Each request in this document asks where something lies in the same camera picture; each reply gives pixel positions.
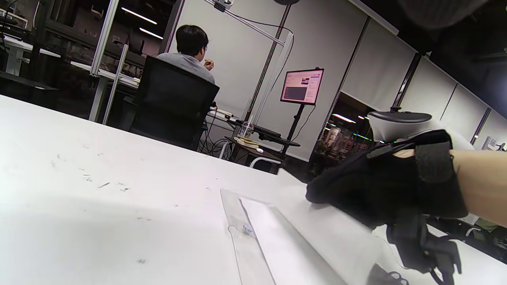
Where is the person's left hand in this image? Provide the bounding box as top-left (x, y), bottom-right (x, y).
top-left (306, 130), bottom-right (470, 232)

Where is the spiral notebook with clear cover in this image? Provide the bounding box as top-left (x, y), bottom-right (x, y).
top-left (220, 168), bottom-right (408, 285)

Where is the person's left forearm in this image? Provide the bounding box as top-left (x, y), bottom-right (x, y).
top-left (450, 150), bottom-right (507, 228)

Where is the black white left controller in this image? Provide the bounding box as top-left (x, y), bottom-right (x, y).
top-left (366, 106), bottom-right (476, 153)

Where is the black monitor stand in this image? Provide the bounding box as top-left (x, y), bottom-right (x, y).
top-left (277, 104), bottom-right (306, 158)

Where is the flat screen monitor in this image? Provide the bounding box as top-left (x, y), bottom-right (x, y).
top-left (280, 68), bottom-right (324, 106)

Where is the clear plastic cup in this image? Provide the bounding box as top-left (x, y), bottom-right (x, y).
top-left (239, 116), bottom-right (255, 138)

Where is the black office chair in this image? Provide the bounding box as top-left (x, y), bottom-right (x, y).
top-left (129, 55), bottom-right (220, 151)

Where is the ceiling light strip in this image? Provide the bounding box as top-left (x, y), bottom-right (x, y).
top-left (139, 27), bottom-right (164, 40)
top-left (121, 7), bottom-right (158, 25)

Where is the white background desk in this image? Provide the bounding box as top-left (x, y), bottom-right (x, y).
top-left (0, 34), bottom-right (62, 76)

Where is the aluminium overhead rail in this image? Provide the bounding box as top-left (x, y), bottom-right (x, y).
top-left (204, 0), bottom-right (295, 47)

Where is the white desk leg frame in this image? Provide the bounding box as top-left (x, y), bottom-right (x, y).
top-left (88, 44), bottom-right (129, 125)

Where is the aluminium frame post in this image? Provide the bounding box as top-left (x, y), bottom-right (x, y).
top-left (90, 0), bottom-right (120, 76)

